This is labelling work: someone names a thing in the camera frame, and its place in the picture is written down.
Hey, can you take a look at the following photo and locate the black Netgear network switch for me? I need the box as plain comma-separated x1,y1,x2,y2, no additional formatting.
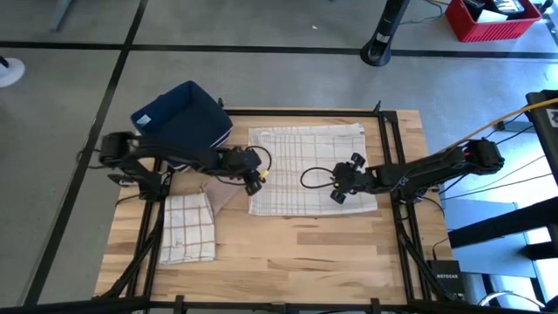
425,259,466,297

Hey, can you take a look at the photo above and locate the navy fabric basket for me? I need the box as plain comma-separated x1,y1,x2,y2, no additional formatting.
130,79,235,171

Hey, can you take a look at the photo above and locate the white red-checked towel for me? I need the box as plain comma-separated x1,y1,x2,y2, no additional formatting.
159,193,218,266

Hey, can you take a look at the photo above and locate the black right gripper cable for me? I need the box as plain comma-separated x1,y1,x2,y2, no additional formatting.
299,167,337,190

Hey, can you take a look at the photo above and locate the pale pink towel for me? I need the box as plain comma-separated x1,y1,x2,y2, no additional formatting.
200,176,245,217

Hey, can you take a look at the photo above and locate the grey power strip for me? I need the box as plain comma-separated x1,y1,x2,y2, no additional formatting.
496,119,535,133

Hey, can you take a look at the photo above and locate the black pedestal stand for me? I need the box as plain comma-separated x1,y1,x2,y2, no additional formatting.
359,0,413,68

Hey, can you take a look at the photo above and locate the yellow cable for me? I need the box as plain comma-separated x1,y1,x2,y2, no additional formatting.
439,96,558,152

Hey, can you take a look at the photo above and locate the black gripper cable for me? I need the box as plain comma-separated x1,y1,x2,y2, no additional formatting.
299,167,337,190
243,145,274,174

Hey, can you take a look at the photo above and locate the black desk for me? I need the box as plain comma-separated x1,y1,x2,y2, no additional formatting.
525,89,558,184

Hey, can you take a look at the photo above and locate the thin black floor cable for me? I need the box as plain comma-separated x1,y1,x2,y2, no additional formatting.
398,0,446,26

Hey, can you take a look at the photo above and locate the short black metal beam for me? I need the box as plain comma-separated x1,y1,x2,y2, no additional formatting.
521,241,558,262

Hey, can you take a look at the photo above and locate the black electronic device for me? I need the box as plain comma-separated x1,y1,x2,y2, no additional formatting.
462,0,527,21

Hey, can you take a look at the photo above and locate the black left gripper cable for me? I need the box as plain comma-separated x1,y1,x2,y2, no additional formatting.
243,145,274,174

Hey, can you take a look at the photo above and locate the long black metal beam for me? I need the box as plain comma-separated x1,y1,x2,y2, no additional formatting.
447,195,558,249

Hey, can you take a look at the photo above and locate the black arm base cable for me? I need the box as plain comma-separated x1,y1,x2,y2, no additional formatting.
115,193,143,207

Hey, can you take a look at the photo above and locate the black aluminium table frame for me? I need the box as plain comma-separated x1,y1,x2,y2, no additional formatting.
0,99,558,314

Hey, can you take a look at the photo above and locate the white round base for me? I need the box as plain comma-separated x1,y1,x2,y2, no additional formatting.
0,55,26,89

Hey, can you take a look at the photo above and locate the white grey-striped towel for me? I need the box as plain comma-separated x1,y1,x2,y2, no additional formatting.
247,123,379,218

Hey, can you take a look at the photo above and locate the red plastic crate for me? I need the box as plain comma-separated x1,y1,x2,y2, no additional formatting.
444,0,544,44

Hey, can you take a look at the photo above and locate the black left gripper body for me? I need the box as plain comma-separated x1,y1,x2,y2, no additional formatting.
217,146,265,184

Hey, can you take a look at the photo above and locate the grey metal leg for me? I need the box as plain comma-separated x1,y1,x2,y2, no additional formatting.
47,0,76,34

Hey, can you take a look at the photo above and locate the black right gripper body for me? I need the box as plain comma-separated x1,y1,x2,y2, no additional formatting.
330,163,374,195

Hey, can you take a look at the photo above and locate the white cable loop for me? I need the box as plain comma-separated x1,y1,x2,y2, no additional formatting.
477,290,546,311

